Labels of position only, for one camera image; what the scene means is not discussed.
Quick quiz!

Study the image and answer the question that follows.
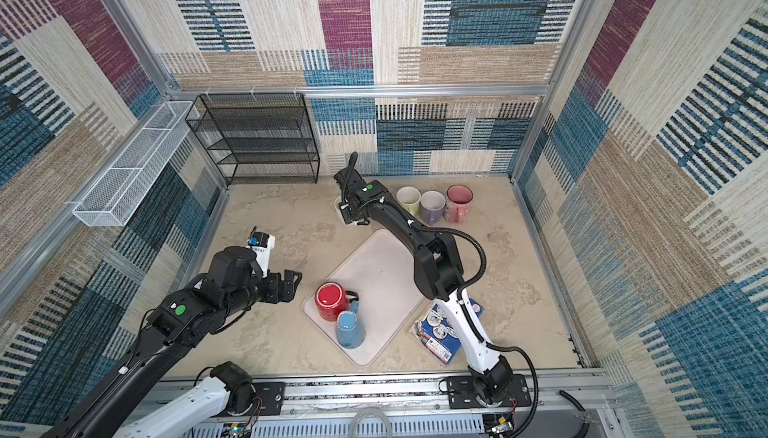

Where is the red mug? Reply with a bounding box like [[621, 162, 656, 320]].
[[314, 281, 359, 322]]

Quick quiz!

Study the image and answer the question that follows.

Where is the light green mug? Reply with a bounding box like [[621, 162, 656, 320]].
[[395, 186, 421, 217]]

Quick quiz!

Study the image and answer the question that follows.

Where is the lavender purple mug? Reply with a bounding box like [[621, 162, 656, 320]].
[[420, 190, 447, 226]]

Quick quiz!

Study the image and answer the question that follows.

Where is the light blue mug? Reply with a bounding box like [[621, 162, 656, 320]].
[[335, 300, 365, 349]]

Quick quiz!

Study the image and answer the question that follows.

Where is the pink cartoon mug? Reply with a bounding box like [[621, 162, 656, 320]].
[[444, 184, 474, 223]]

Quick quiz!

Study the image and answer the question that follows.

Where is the white mug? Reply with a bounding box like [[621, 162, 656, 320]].
[[333, 196, 344, 221]]

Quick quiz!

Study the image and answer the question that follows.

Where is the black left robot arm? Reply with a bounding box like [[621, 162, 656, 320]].
[[44, 246, 303, 437]]

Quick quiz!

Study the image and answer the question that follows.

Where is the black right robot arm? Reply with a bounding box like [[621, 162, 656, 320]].
[[334, 151, 539, 437]]

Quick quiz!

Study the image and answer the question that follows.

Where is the white plastic tray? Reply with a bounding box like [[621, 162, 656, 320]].
[[328, 229, 425, 368]]

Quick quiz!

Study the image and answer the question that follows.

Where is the blue snack package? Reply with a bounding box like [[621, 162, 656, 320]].
[[414, 299, 484, 369]]

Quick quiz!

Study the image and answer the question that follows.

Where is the black wire mesh shelf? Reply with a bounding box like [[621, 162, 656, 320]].
[[185, 92, 320, 185]]

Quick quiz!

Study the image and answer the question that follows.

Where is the white wire mesh basket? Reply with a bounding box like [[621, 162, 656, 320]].
[[73, 102, 192, 227]]

